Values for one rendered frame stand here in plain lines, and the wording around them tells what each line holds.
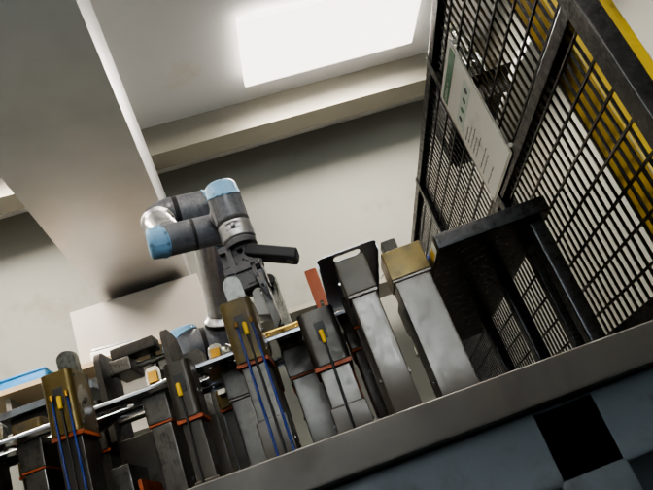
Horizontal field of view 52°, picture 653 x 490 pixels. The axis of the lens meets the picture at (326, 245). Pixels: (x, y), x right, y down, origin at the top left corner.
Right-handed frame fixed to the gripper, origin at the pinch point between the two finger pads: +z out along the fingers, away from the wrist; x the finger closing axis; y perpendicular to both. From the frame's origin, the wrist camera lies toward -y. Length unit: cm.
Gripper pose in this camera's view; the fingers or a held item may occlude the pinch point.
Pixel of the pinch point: (279, 322)
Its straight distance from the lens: 141.1
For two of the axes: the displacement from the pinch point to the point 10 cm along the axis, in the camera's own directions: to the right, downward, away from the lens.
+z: 3.5, 8.6, -3.7
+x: -0.8, -3.7, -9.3
